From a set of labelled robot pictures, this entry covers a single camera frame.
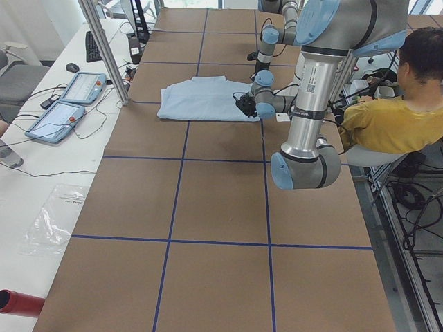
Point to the teach pendant tablet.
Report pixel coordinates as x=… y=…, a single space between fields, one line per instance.
x=84 y=88
x=56 y=123

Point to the clear plastic bag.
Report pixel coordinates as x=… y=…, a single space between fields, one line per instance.
x=50 y=232

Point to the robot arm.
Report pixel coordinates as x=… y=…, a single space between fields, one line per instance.
x=270 y=36
x=326 y=32

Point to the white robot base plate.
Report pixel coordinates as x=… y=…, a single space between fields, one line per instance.
x=282 y=117

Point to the black computer mouse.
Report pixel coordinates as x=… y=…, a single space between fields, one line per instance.
x=73 y=68

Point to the black smartphone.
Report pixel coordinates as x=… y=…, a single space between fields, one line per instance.
x=49 y=102

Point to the black keyboard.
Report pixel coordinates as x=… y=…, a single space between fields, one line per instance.
x=92 y=51

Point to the light blue striped shirt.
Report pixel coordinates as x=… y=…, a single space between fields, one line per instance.
x=203 y=99

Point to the person in yellow shirt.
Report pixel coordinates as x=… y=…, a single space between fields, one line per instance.
x=408 y=123

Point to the lower teach pendant tablet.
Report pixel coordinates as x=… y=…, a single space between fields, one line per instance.
x=56 y=123

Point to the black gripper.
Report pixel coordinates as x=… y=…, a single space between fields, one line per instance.
x=261 y=66
x=248 y=106

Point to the aluminium frame post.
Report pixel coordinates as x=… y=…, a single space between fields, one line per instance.
x=91 y=16

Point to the white chair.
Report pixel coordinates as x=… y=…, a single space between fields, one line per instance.
x=363 y=157

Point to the upper teach pendant tablet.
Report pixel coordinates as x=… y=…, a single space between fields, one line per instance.
x=84 y=88

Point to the red cylinder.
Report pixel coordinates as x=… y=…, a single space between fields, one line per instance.
x=20 y=304

